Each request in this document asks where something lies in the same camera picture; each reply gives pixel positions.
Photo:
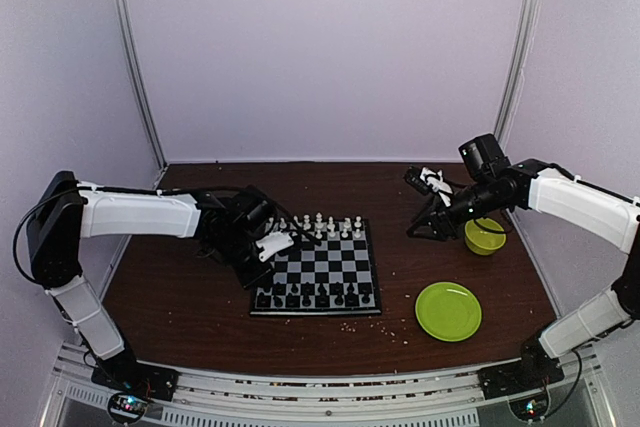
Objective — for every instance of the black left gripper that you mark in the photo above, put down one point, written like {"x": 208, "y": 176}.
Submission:
{"x": 252, "y": 279}

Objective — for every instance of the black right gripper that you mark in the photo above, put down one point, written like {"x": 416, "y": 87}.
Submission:
{"x": 442, "y": 222}

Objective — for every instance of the black king piece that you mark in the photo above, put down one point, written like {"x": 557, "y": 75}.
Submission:
{"x": 322, "y": 298}

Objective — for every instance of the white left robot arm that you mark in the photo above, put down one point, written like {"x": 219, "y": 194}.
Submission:
{"x": 76, "y": 220}

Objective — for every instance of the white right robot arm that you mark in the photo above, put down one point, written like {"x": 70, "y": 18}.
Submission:
{"x": 572, "y": 207}

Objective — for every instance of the green bowl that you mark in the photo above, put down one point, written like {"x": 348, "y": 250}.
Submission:
{"x": 484, "y": 236}

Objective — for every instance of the green plate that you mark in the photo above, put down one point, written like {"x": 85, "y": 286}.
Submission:
{"x": 448, "y": 312}

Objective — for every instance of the black and white chessboard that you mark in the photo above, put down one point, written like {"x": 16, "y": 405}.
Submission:
{"x": 345, "y": 255}

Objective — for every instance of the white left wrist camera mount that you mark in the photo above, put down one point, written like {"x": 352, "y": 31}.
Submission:
{"x": 272, "y": 244}

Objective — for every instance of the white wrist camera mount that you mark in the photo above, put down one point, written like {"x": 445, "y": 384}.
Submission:
{"x": 272, "y": 244}
{"x": 437, "y": 185}

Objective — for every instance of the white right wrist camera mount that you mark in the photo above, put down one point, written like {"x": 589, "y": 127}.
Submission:
{"x": 437, "y": 185}

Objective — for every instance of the front aluminium rail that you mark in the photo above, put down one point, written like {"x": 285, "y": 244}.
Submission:
{"x": 446, "y": 397}

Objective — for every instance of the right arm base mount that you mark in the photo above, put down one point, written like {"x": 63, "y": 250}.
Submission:
{"x": 528, "y": 379}

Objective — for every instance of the left aluminium frame post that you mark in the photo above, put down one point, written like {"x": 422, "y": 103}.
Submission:
{"x": 137, "y": 83}

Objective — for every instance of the aluminium frame post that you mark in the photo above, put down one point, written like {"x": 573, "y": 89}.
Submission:
{"x": 515, "y": 75}
{"x": 137, "y": 83}

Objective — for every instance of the right aluminium frame post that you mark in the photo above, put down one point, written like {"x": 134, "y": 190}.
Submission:
{"x": 515, "y": 75}

